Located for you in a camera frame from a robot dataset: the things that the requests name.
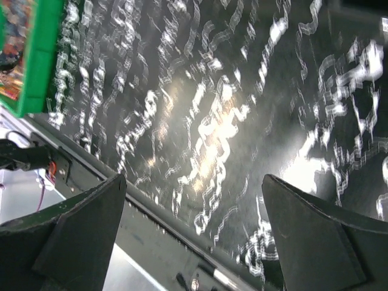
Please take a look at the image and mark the colourful ties in bin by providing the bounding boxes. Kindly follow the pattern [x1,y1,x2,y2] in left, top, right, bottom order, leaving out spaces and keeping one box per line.
[1,1,35,100]

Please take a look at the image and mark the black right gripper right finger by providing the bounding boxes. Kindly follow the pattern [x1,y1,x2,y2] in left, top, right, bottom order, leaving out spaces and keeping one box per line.
[262,175,387,290]

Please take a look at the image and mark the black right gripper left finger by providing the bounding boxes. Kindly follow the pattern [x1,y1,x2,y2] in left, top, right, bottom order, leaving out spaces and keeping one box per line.
[1,174,127,290]

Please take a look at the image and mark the green plastic tie bin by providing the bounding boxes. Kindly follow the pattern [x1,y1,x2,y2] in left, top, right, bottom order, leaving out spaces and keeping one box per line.
[1,1,64,117]

